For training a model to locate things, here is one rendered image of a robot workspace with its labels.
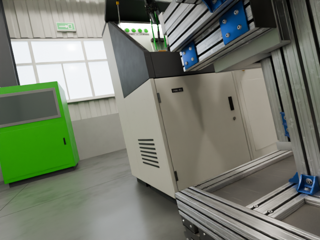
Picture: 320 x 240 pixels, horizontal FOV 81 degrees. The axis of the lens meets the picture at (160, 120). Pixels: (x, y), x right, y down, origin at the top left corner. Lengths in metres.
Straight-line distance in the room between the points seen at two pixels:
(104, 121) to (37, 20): 2.93
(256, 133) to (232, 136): 0.25
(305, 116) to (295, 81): 0.11
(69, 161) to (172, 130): 2.79
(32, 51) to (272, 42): 5.32
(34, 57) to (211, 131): 4.93
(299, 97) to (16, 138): 3.73
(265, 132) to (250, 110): 0.23
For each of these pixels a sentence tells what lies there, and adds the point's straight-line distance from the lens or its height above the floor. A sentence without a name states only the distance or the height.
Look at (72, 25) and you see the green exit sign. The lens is 5.86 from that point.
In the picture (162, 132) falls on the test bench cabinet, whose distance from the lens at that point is 1.09.
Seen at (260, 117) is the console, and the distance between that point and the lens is 1.66.
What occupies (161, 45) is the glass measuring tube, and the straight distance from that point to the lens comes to 1.87.
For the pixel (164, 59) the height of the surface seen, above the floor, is 0.90.
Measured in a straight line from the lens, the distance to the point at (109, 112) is 5.28.
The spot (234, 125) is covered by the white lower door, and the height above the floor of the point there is 0.39.
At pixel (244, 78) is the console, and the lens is 1.60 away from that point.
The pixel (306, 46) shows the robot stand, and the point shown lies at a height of 0.65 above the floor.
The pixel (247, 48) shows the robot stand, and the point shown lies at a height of 0.71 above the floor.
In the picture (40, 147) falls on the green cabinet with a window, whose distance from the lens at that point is 3.75.
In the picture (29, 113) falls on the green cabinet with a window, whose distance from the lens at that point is 3.81.
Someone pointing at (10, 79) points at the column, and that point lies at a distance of 5.05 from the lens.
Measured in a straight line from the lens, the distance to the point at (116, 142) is 5.22.
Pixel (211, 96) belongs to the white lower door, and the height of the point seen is 0.62.
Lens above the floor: 0.54
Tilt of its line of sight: level
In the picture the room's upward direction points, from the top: 12 degrees counter-clockwise
